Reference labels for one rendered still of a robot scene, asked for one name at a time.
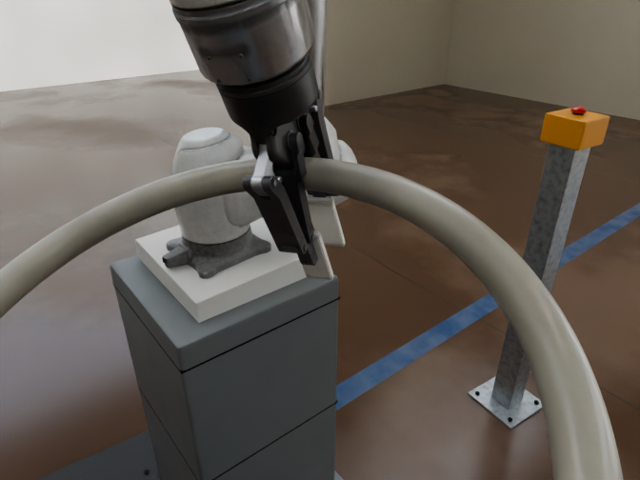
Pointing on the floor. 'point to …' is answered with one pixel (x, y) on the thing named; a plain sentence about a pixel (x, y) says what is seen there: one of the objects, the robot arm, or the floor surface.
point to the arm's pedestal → (235, 379)
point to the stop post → (544, 250)
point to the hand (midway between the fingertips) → (320, 240)
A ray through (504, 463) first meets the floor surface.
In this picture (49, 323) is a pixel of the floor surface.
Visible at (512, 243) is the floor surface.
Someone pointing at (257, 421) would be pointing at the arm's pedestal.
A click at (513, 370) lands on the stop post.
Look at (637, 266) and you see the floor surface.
